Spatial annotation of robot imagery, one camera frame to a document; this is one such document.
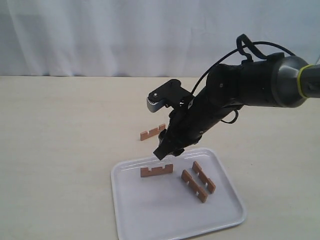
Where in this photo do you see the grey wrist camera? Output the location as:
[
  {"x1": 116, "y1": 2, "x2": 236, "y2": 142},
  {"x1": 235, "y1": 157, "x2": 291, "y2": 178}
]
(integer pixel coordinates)
[{"x1": 146, "y1": 79, "x2": 193, "y2": 113}]

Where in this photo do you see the white curtain backdrop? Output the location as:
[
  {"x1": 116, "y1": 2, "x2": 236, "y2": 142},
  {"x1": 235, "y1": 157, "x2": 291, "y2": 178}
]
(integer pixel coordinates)
[{"x1": 0, "y1": 0, "x2": 320, "y2": 77}]

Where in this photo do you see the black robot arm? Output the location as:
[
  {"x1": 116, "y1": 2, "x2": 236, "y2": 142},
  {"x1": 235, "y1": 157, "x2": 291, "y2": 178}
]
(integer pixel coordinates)
[{"x1": 147, "y1": 56, "x2": 320, "y2": 160}]

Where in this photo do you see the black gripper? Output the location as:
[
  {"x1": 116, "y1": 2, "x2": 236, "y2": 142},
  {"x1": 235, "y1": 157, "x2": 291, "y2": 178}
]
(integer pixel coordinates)
[{"x1": 153, "y1": 92, "x2": 240, "y2": 160}]

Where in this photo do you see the white plastic tray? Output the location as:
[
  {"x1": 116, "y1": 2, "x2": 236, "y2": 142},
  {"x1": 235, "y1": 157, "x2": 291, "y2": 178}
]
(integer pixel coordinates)
[{"x1": 111, "y1": 147, "x2": 247, "y2": 240}]

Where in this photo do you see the black cable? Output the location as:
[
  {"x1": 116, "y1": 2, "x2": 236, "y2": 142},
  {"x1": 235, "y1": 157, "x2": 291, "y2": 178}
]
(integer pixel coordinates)
[{"x1": 189, "y1": 33, "x2": 298, "y2": 125}]

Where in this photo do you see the wooden notched piece back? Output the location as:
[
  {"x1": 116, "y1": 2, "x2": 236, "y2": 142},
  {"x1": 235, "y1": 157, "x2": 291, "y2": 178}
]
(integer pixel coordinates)
[{"x1": 140, "y1": 123, "x2": 166, "y2": 141}]

